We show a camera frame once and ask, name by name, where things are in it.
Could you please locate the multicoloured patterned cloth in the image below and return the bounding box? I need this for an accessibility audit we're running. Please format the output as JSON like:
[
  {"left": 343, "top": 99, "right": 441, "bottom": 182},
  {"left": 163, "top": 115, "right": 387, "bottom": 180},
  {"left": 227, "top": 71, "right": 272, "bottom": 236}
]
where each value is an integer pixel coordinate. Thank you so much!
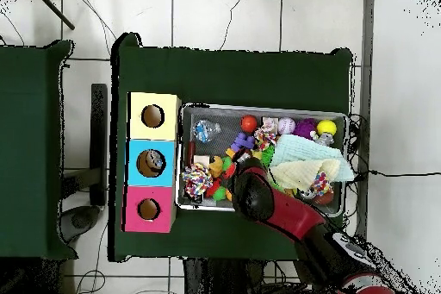
[{"left": 311, "top": 172, "right": 335, "bottom": 198}]

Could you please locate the grey round stand base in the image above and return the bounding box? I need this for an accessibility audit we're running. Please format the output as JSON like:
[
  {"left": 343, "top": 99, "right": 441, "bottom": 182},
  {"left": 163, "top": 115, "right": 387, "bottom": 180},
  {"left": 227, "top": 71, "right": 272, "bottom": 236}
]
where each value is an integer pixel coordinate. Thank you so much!
[{"left": 60, "top": 203, "right": 102, "bottom": 241}]

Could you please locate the wooden box with three holes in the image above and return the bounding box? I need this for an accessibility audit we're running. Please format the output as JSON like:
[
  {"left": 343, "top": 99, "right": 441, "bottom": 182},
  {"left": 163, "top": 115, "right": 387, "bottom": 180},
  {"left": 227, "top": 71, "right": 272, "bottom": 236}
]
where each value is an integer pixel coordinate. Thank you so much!
[{"left": 123, "top": 91, "right": 183, "bottom": 234}]

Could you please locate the mint knitted cloth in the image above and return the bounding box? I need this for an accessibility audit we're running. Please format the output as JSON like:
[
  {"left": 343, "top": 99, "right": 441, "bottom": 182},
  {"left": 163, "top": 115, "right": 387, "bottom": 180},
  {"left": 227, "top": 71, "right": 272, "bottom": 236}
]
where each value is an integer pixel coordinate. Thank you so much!
[{"left": 270, "top": 134, "right": 345, "bottom": 170}]

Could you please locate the brown plush toy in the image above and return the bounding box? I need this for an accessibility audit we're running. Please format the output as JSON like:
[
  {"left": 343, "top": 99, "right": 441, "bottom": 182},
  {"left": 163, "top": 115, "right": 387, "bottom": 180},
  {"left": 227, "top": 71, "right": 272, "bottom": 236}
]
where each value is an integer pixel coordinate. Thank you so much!
[{"left": 208, "top": 155, "right": 226, "bottom": 179}]

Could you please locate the black rod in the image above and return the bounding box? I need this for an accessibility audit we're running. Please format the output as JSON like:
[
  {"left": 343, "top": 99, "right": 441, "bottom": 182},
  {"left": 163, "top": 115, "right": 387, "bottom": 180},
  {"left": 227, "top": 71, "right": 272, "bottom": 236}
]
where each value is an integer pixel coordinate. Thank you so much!
[{"left": 30, "top": 0, "right": 77, "bottom": 32}]

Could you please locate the black panel stand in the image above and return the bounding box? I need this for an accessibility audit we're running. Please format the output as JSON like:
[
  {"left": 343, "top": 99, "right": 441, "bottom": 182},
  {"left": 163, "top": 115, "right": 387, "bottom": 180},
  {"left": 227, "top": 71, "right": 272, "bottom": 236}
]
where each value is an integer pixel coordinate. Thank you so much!
[{"left": 89, "top": 83, "right": 110, "bottom": 207}]

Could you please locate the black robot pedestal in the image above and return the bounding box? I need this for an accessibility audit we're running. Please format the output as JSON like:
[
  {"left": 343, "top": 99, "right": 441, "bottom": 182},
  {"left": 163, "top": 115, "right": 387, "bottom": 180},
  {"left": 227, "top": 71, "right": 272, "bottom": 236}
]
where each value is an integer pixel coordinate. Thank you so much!
[{"left": 183, "top": 259, "right": 290, "bottom": 294}]

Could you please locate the dark green tablecloth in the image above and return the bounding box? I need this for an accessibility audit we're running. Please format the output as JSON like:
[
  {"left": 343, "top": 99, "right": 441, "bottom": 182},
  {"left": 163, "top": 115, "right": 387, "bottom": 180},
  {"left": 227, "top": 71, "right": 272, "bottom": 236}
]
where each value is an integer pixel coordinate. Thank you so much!
[{"left": 109, "top": 31, "right": 354, "bottom": 271}]

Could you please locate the yellow ball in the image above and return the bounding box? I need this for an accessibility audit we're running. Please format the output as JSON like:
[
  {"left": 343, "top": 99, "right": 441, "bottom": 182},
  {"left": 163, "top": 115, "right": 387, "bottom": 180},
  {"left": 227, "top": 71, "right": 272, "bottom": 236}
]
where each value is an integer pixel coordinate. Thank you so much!
[{"left": 316, "top": 120, "right": 339, "bottom": 138}]

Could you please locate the clear shallow mesh bin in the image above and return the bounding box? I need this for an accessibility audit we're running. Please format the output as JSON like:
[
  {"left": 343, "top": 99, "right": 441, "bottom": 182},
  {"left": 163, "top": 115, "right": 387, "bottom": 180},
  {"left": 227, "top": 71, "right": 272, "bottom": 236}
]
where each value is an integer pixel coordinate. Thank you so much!
[{"left": 175, "top": 103, "right": 350, "bottom": 219}]

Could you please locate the floral patterned fabric knot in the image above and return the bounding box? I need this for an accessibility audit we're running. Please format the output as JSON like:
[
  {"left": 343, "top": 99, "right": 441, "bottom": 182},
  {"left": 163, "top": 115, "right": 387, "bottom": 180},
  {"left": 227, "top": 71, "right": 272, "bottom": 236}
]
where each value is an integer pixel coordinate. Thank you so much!
[{"left": 258, "top": 117, "right": 280, "bottom": 136}]

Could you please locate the white baseball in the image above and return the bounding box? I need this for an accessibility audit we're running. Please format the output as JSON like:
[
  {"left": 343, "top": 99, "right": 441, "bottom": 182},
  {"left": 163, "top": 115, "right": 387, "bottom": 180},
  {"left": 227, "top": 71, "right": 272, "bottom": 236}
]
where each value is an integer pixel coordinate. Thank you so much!
[{"left": 277, "top": 117, "right": 297, "bottom": 136}]

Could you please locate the multicoloured rope toy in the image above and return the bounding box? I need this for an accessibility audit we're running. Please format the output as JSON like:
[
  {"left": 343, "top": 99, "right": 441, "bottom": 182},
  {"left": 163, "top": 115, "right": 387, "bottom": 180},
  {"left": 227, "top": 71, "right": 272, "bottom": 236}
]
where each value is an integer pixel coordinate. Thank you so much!
[{"left": 182, "top": 164, "right": 214, "bottom": 200}]

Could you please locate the dark green side cloth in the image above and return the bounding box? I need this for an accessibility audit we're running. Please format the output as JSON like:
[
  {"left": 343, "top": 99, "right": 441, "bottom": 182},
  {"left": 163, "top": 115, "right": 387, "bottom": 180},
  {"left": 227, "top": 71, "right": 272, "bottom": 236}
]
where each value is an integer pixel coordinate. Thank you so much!
[{"left": 0, "top": 38, "right": 76, "bottom": 262}]

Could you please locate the purple plastic building block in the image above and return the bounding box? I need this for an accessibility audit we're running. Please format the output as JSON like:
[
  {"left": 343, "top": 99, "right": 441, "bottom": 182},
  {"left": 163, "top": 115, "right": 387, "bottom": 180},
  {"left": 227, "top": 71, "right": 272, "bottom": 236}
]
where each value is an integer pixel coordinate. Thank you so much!
[{"left": 230, "top": 132, "right": 256, "bottom": 154}]

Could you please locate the dark red sausage toy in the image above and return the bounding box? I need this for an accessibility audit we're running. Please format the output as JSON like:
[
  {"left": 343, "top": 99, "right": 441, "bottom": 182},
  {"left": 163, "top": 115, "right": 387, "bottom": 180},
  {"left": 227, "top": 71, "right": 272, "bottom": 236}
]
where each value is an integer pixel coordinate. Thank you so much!
[{"left": 185, "top": 141, "right": 198, "bottom": 168}]

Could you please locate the purple monster toy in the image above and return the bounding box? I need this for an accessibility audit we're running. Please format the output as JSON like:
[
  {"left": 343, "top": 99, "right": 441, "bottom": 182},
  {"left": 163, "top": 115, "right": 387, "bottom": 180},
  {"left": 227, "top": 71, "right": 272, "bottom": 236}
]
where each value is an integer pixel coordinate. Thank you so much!
[{"left": 294, "top": 118, "right": 318, "bottom": 141}]

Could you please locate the cream knitted cloth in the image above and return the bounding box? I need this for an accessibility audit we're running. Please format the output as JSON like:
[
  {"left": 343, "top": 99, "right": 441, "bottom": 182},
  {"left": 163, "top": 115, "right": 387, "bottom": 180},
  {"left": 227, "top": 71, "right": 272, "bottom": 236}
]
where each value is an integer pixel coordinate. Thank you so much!
[{"left": 268, "top": 159, "right": 357, "bottom": 193}]

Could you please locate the red maraca rattle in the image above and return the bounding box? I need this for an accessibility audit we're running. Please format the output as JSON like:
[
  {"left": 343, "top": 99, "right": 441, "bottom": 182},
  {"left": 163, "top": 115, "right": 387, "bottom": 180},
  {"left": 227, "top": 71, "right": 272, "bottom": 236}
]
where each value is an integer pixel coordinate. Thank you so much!
[{"left": 239, "top": 114, "right": 259, "bottom": 134}]

